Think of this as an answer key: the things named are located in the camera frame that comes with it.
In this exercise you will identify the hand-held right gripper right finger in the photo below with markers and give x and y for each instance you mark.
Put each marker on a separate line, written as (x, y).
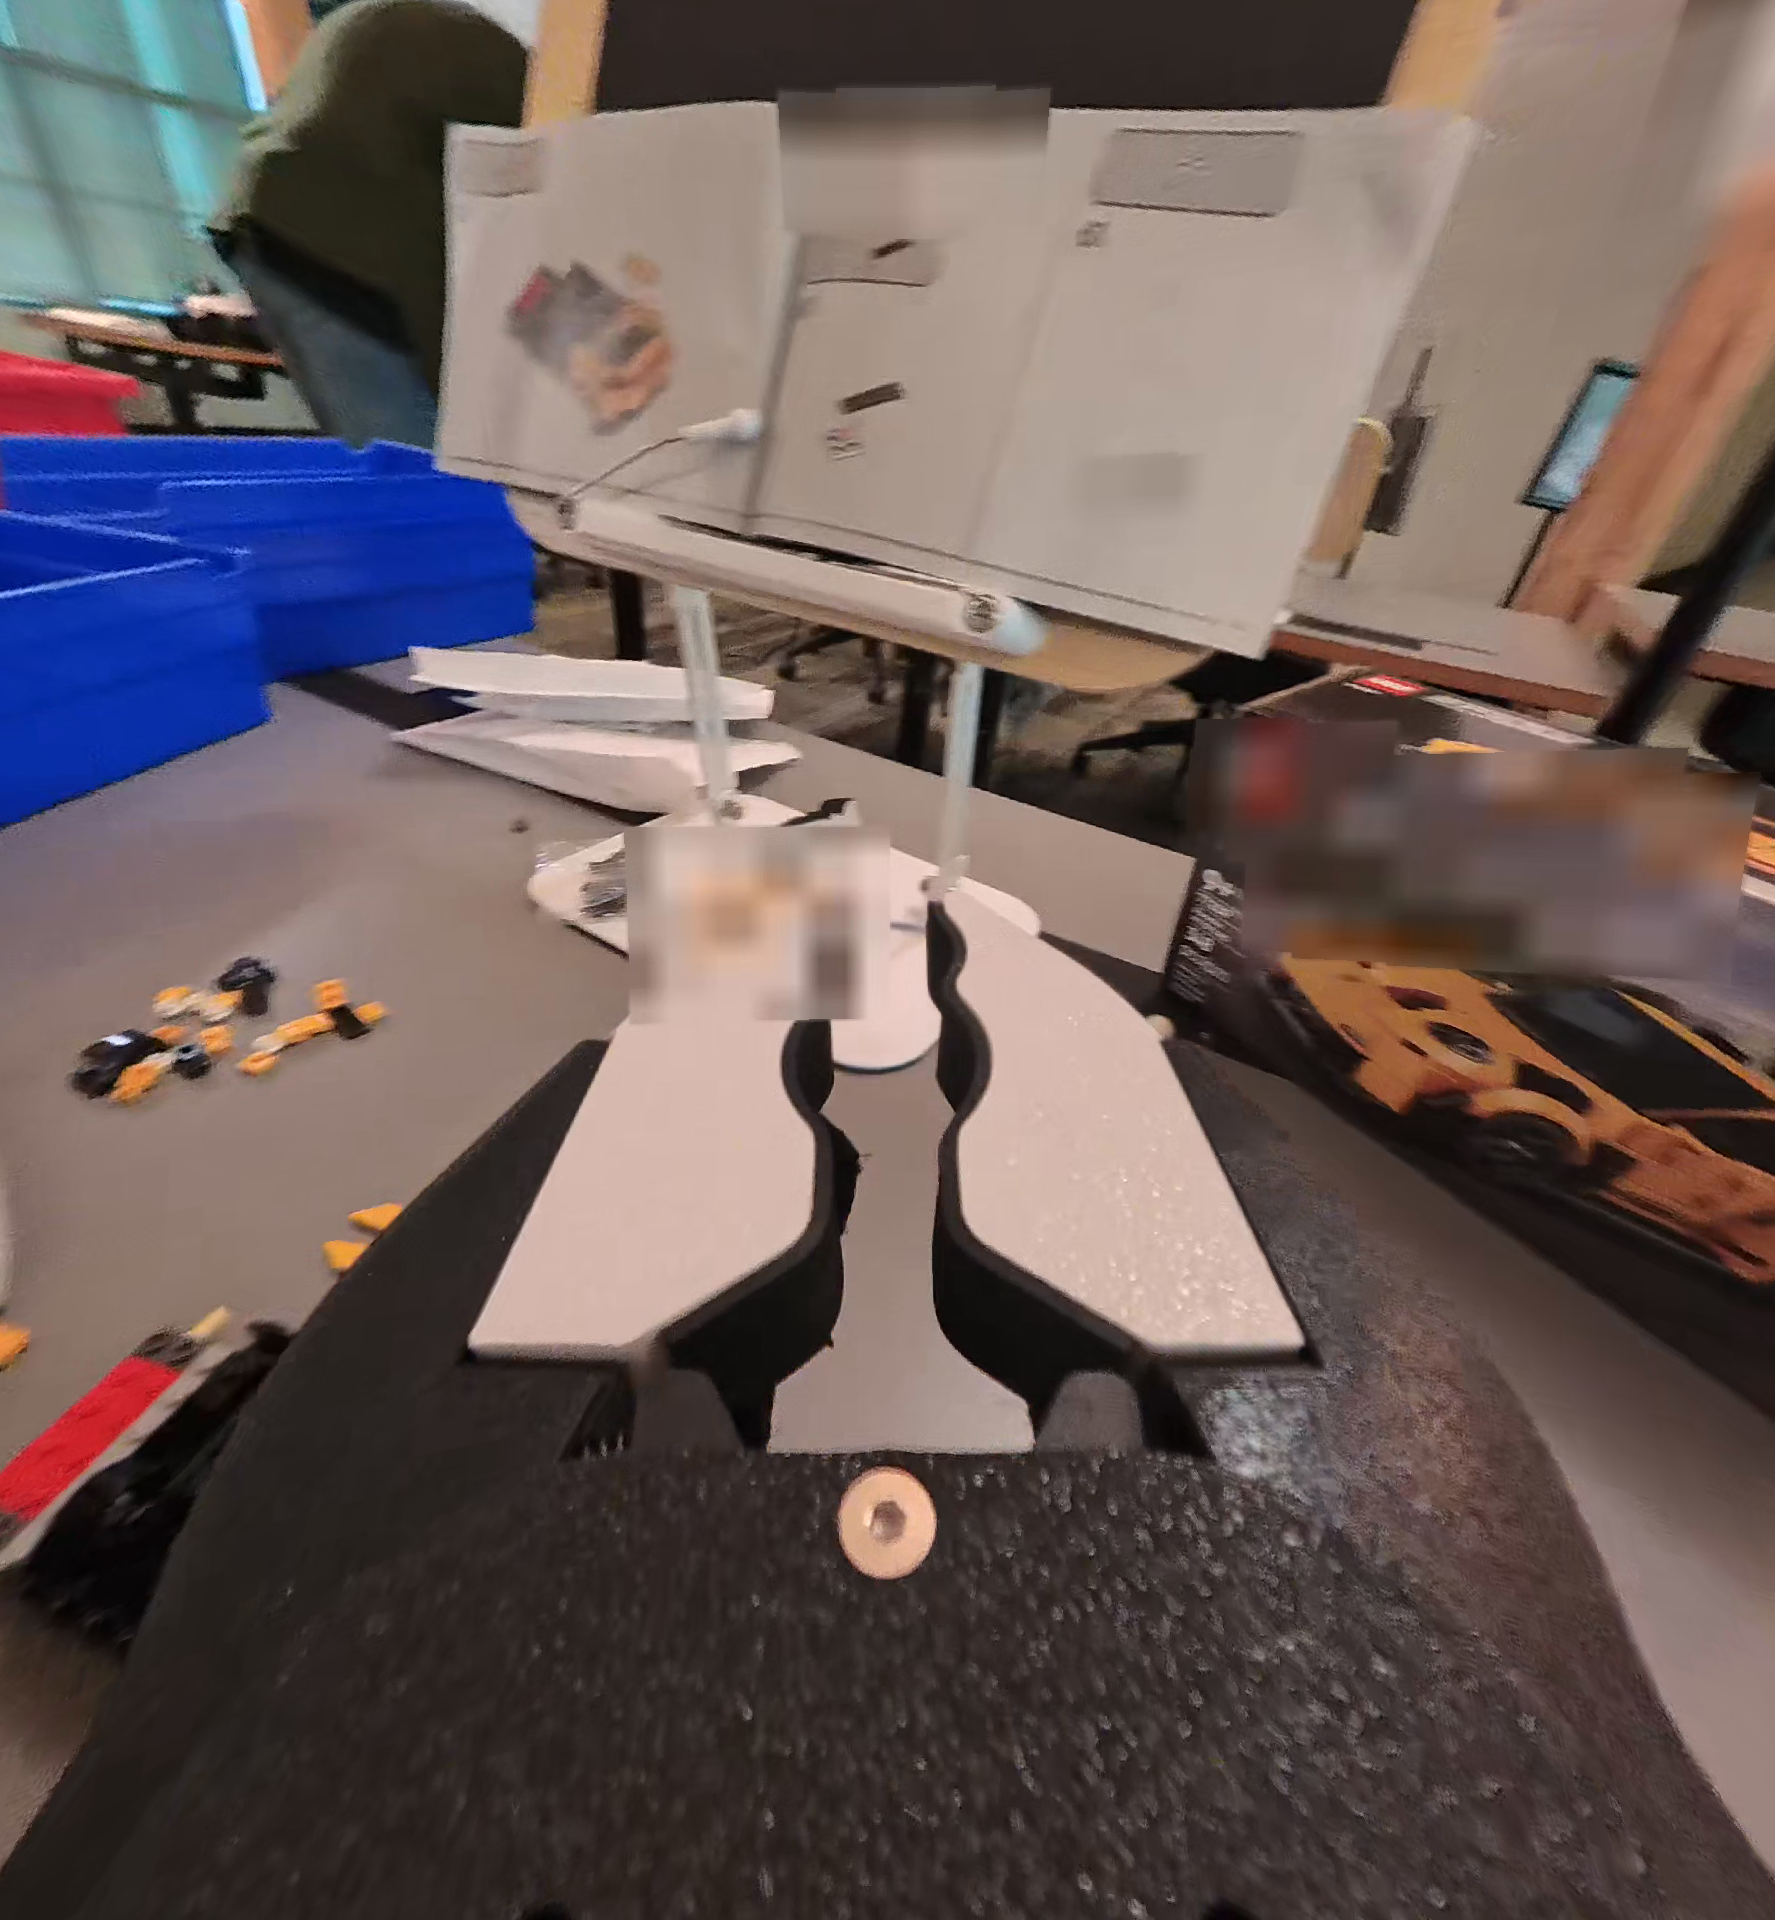
(1114, 1185)

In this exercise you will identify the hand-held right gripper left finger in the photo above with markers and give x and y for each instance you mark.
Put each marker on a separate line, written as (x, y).
(677, 1202)

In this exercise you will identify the pile of small lego pieces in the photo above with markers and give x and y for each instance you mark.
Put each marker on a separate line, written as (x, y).
(123, 1059)

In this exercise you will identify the partly built lego car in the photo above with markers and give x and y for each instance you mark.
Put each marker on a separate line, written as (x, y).
(76, 1426)

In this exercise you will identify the lego set box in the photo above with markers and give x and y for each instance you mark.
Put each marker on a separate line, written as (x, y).
(1578, 1126)

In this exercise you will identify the lego instruction booklet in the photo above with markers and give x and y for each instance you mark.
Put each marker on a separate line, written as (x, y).
(1204, 421)

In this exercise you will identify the clear bag of black parts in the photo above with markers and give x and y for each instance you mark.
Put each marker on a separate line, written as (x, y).
(596, 889)

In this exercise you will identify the white paper bag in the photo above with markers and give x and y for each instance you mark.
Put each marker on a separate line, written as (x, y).
(574, 766)
(574, 684)

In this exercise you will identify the office chair base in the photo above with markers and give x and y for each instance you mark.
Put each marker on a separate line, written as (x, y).
(1173, 720)

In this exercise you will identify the blue plastic bin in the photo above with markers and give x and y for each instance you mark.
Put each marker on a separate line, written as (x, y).
(376, 586)
(153, 466)
(76, 706)

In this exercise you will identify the white book stand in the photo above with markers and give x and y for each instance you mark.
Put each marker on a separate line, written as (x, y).
(827, 578)

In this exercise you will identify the long wooden desk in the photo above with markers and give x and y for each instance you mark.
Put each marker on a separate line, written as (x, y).
(1502, 645)

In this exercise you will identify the light wood chair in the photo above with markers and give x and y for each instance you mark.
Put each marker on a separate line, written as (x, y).
(1360, 495)

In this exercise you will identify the red plastic bin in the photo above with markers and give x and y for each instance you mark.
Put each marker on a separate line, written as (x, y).
(18, 421)

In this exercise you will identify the black pole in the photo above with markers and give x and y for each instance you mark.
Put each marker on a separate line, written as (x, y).
(1713, 571)

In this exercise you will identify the background table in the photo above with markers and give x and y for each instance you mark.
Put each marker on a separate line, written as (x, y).
(153, 342)

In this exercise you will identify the black monitor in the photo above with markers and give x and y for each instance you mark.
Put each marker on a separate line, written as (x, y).
(1578, 437)

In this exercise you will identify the large glass window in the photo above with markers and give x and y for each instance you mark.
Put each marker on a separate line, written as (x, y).
(76, 151)

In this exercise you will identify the black wood-framed panel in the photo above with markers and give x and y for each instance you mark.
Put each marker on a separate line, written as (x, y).
(978, 45)

